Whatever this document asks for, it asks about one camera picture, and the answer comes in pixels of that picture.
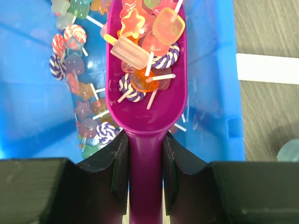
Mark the teal cloth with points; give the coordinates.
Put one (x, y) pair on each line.
(289, 151)

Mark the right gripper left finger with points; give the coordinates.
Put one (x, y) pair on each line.
(58, 191)

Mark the grey clothes rack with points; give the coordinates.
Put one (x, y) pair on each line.
(270, 69)

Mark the pile of lollipop candies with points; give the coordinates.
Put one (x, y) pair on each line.
(144, 36)

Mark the blue plastic bin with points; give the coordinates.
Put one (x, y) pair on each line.
(36, 110)

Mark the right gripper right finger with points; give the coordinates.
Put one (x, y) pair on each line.
(228, 192)

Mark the purple plastic scoop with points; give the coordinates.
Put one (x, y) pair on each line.
(146, 129)

